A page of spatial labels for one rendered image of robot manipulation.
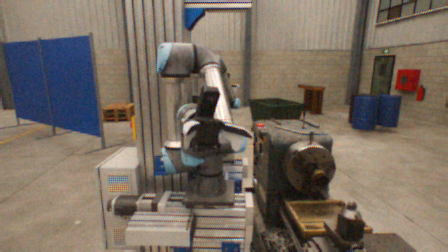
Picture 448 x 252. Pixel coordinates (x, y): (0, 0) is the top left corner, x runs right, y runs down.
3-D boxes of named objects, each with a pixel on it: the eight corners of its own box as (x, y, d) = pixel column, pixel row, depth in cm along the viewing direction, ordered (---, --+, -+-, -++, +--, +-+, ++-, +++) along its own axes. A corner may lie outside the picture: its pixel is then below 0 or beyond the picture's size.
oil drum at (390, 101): (369, 123, 807) (373, 94, 787) (387, 122, 813) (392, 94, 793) (383, 127, 749) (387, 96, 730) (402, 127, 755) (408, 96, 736)
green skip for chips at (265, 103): (246, 128, 732) (247, 99, 713) (276, 126, 760) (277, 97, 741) (268, 141, 607) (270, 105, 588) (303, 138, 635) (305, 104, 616)
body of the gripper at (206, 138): (222, 153, 64) (209, 141, 75) (226, 120, 63) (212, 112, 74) (192, 153, 62) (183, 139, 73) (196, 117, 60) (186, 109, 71)
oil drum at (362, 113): (347, 125, 769) (350, 96, 750) (366, 125, 775) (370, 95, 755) (359, 130, 712) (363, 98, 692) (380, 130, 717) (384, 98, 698)
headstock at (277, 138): (249, 160, 240) (250, 119, 231) (299, 159, 243) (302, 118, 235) (264, 190, 182) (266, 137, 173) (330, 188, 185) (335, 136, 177)
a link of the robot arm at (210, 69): (214, 58, 116) (241, 158, 93) (190, 58, 112) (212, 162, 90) (220, 37, 106) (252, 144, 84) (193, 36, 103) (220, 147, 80)
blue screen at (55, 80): (0, 128, 737) (-19, 39, 685) (34, 123, 803) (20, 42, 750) (86, 154, 521) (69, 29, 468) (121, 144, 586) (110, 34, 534)
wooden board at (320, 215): (285, 206, 161) (285, 201, 160) (341, 204, 164) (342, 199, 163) (303, 238, 132) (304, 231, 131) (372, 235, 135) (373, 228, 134)
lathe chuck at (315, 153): (281, 187, 175) (284, 142, 168) (327, 185, 177) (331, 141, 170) (286, 193, 166) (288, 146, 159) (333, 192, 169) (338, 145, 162)
